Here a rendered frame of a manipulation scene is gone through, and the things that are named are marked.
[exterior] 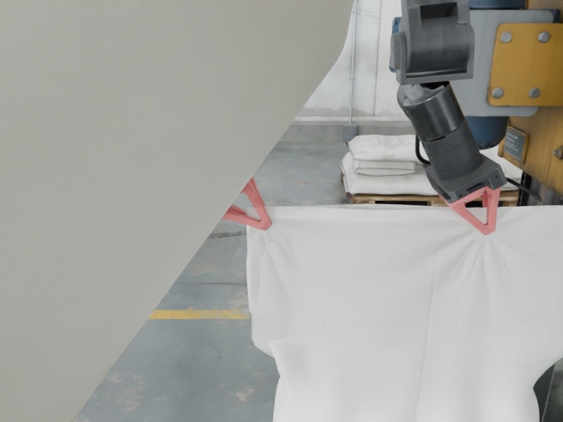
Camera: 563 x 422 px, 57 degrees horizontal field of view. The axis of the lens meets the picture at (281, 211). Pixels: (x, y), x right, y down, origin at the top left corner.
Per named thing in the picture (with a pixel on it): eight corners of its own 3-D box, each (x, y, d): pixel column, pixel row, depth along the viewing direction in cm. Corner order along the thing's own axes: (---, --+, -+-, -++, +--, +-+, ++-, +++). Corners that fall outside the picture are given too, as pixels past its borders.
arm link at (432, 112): (402, 101, 58) (451, 76, 56) (394, 90, 64) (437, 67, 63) (427, 154, 60) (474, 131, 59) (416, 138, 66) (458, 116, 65)
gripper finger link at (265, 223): (287, 197, 70) (236, 150, 68) (286, 216, 64) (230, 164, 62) (253, 229, 72) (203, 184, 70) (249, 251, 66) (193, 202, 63)
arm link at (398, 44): (394, 33, 56) (475, 26, 55) (381, 26, 67) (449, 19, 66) (395, 141, 61) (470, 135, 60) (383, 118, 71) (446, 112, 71)
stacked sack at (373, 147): (350, 165, 345) (351, 145, 340) (346, 149, 384) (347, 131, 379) (451, 166, 341) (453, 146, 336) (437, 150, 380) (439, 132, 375)
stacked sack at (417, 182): (347, 200, 351) (348, 179, 346) (340, 181, 392) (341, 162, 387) (446, 200, 351) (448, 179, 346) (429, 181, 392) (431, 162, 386)
